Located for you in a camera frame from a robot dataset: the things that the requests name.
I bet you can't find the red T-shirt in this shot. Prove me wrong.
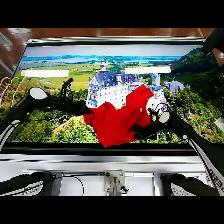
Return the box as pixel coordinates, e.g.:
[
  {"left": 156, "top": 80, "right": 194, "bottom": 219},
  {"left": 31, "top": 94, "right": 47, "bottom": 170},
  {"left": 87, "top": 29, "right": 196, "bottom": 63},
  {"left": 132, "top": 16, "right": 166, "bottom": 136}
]
[{"left": 82, "top": 84, "right": 155, "bottom": 149}]

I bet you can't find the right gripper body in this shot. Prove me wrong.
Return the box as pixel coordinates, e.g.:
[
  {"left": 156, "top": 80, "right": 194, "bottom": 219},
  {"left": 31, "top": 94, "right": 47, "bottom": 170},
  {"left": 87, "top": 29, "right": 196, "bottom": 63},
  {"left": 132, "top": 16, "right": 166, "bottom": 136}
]
[{"left": 132, "top": 122, "right": 158, "bottom": 140}]

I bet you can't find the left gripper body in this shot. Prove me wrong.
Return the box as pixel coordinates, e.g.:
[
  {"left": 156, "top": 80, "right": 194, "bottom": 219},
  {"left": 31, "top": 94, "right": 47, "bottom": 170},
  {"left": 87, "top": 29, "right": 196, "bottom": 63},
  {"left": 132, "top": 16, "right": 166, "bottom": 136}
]
[{"left": 63, "top": 97, "right": 93, "bottom": 117}]

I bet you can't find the black cable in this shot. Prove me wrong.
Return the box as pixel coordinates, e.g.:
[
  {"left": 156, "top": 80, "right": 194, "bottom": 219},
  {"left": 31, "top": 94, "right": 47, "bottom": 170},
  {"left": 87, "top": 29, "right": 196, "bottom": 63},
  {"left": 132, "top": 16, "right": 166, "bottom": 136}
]
[{"left": 61, "top": 172, "right": 86, "bottom": 197}]

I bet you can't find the silver frame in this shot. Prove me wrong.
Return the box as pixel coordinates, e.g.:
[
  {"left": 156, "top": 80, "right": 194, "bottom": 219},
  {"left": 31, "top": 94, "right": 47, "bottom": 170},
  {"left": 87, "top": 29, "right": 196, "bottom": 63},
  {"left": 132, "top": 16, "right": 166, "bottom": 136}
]
[{"left": 0, "top": 152, "right": 224, "bottom": 197}]

